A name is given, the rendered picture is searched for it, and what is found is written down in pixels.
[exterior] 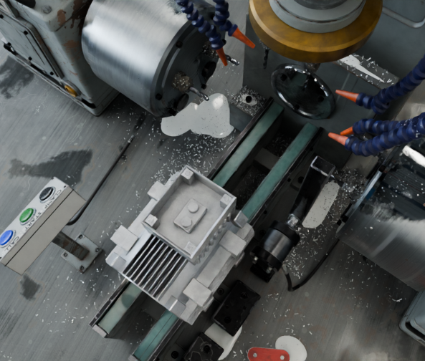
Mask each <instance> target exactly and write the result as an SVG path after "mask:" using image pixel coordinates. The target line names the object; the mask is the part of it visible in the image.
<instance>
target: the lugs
mask: <svg viewBox="0 0 425 361"><path fill-rule="evenodd" d="M179 173H180V172H178V171H177V172H176V174H175V175H174V176H173V177H172V179H171V182H173V180H174V179H175V178H176V176H177V175H178V174H179ZM248 220H249V219H248V218H247V217H246V216H245V215H244V213H243V212H242V211H240V210H236V209H235V213H234V215H231V219H230V221H231V222H232V223H233V224H234V225H235V226H236V227H238V228H243V227H244V225H245V224H246V222H247V221H248ZM126 262H127V261H126V260H125V259H124V258H123V257H121V256H120V255H118V254H117V253H115V252H113V253H112V254H111V255H110V257H109V258H108V260H107V261H106V263H107V264H109V265H110V266H111V267H112V268H114V269H115V270H117V271H120V270H121V269H122V267H123V266H124V265H125V263H126ZM164 307H165V308H166V309H167V310H169V311H170V312H172V313H173V314H174V315H176V316H177V317H180V316H181V314H182V313H183V311H184V310H185V308H186V305H185V304H184V303H182V302H181V301H179V300H178V299H177V298H175V297H174V296H173V295H172V296H171V297H170V298H169V300H168V301H167V302H166V303H165V305H164Z"/></svg>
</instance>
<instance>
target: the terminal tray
mask: <svg viewBox="0 0 425 361"><path fill-rule="evenodd" d="M186 171H189V172H190V175H189V176H187V175H186V174H185V172H186ZM226 196H227V197H228V198H229V200H228V201H227V202H226V201H224V197H226ZM236 203H237V197H235V196H233V195H232V194H230V193H229V192H228V191H226V190H224V189H223V188H222V187H220V186H218V185H217V184H215V183H214V182H213V181H211V180H209V179H208V178H207V177H205V176H203V175H202V174H200V173H199V172H197V171H196V170H194V169H193V168H191V167H190V166H188V165H185V166H184V168H183V169H182V170H181V172H180V173H179V174H178V175H177V176H176V178H175V179H174V180H173V182H172V183H171V184H170V186H169V187H168V188H167V189H166V191H165V192H164V193H163V195H162V196H161V197H160V198H159V199H158V201H157V202H156V203H155V205H154V206H153V207H152V209H151V210H149V212H148V213H147V215H146V216H145V217H144V219H143V220H142V221H141V223H142V225H143V226H144V228H145V229H146V230H147V231H148V233H150V234H153V235H154V236H156V237H157V238H158V239H160V240H161V241H162V242H164V243H165V244H166V245H169V246H170V247H171V248H172V249H174V250H175V251H176V252H178V253H179V254H180V255H182V256H183V257H184V258H185V259H188V261H189V262H190V263H192V264H193V265H194V266H195V265H196V264H200V262H201V261H200V258H204V257H205V254H204V252H205V251H206V252H207V251H209V246H213V245H214V242H213V240H214V239H215V240H217V239H218V234H221V233H222V228H226V222H230V219H231V215H234V213H235V206H236ZM149 218H153V220H154V221H153V223H149V222H148V219H149ZM188 246H192V247H193V249H192V250H191V251H189V250H188V249H187V247H188Z"/></svg>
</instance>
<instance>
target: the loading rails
mask: <svg viewBox="0 0 425 361"><path fill-rule="evenodd" d="M273 101H274V98H273V97H271V96H270V97H269V99H268V100H267V101H266V102H265V103H264V104H263V106H262V107H261V109H260V110H259V111H258V113H256V114H255V116H254V117H253V118H252V120H251V121H250V122H249V124H248V125H247V126H246V127H245V128H244V130H243V131H242V132H241V133H239V134H238V135H237V136H236V138H235V139H234V140H233V142H232V143H231V146H230V147H229V149H228V150H227V151H226V152H225V154H224V155H223V156H222V157H221V159H220V160H219V161H218V163H217V164H216V165H215V166H214V167H213V168H212V170H211V171H210V172H209V173H208V175H207V176H206V177H207V178H208V179H209V180H211V181H213V182H214V183H215V184H217V185H218V186H220V187H222V188H223V189H224V190H226V191H228V192H229V193H230V194H231V193H232V192H233V191H234V189H235V188H236V187H237V186H238V185H239V183H240V182H241V181H242V179H243V178H244V176H245V175H246V174H247V173H248V171H249V170H250V169H251V167H252V166H253V167H255V168H256V169H257V170H259V171H261V172H262V173H264V174H265V175H266V178H265V179H264V180H263V181H262V183H261V184H260V185H259V187H258V188H257V190H256V191H255V192H254V193H253V195H252V196H251V198H250V199H249V200H248V201H247V203H246V204H245V205H244V207H243V208H242V210H241V211H242V212H243V213H244V215H245V216H246V217H247V218H248V219H249V220H248V221H247V223H248V224H249V225H250V226H252V228H253V229H254V232H255V234H254V237H253V238H252V239H253V240H254V241H256V242H257V243H259V242H260V241H261V240H262V238H263V236H264V235H265V234H266V232H267V231H268V230H269V229H268V228H267V227H266V226H265V225H263V224H262V223H263V222H264V220H265V219H266V217H268V215H269V213H270V212H271V211H272V209H273V208H274V207H275V205H276V204H277V202H278V201H279V200H280V199H281V197H282V196H283V194H284V193H285V191H286V190H287V189H288V188H289V186H291V187H292V188H294V189H295V190H296V191H299V189H300V186H301V185H302V182H303V180H304V178H305V174H303V173H301V172H300V171H301V170H302V168H303V167H304V165H305V164H306V162H307V161H308V160H309V159H310V157H311V156H312V154H313V153H314V152H315V149H316V147H317V144H318V142H319V139H320V137H321V135H322V133H323V130H324V128H322V127H319V128H317V127H315V126H314V125H312V124H311V123H309V122H307V123H306V124H305V126H304V127H303V128H302V129H301V131H300V132H299V133H298V135H297V136H296V138H295V139H294V140H293V141H292V143H291V144H290V146H289V147H288V148H287V149H286V151H285V152H284V153H283V155H282V156H281V158H278V157H277V156H276V155H274V154H273V153H271V152H269V151H268V150H266V148H267V146H268V145H269V144H270V143H271V142H272V140H273V139H274V137H275V136H276V135H277V133H278V132H279V131H280V126H281V123H282V117H283V114H284V111H285V108H284V107H283V106H281V105H279V104H278V103H276V102H273ZM230 290H231V288H230V287H229V286H227V285H226V284H225V283H224V282H222V283H221V284H220V285H219V287H218V289H217V290H216V291H215V292H214V294H213V297H214V299H215V300H216V301H217V302H218V303H220V304H221V303H222V302H223V300H224V298H225V297H226V295H227V294H228V293H229V291H230ZM141 310H144V311H145V312H146V313H147V314H149V315H150V316H151V317H152V318H154V319H155V320H156V321H157V322H156V324H155V325H154V326H153V328H152V329H151V331H150V332H149V333H148V334H147V336H146V337H145V339H144V340H143V341H142V342H141V344H140V345H139V346H138V348H137V349H136V351H135V352H134V353H133V354H132V355H130V357H129V358H128V359H129V360H130V361H163V359H165V360H166V361H180V360H181V358H182V357H183V356H184V355H185V353H186V351H187V350H185V349H184V348H183V347H182V346H180V344H178V343H177V342H176V341H177V340H178V338H179V337H180V336H181V334H182V333H183V331H184V330H185V329H186V328H187V326H188V325H189V323H188V322H185V321H183V320H182V319H180V318H179V317H177V316H176V315H174V314H173V313H172V312H170V311H169V310H167V309H166V308H165V307H164V306H163V305H161V304H160V303H158V302H157V301H156V300H155V299H153V298H152V297H150V296H149V295H148V294H146V293H145V292H144V291H143V290H142V289H140V288H139V287H137V286H136V285H134V283H132V282H131V281H130V280H128V279H127V278H125V279H124V280H123V281H122V283H121V284H120V285H119V287H118V288H117V289H116V290H115V291H114V292H112V293H111V294H110V296H109V297H108V298H107V299H106V300H105V301H104V303H103V304H102V308H101V309H99V310H98V312H97V314H96V315H95V316H94V317H93V319H92V320H91V321H90V323H89V324H88V325H89V326H90V327H92V328H93V329H94V330H95V331H96V332H97V333H98V334H99V335H100V336H102V337H103V338H110V339H120V338H121V337H122V336H123V334H124V333H125V331H126V330H127V329H128V328H129V326H130V325H131V324H132V322H133V321H134V319H135V318H136V317H137V316H138V315H139V313H140V312H141Z"/></svg>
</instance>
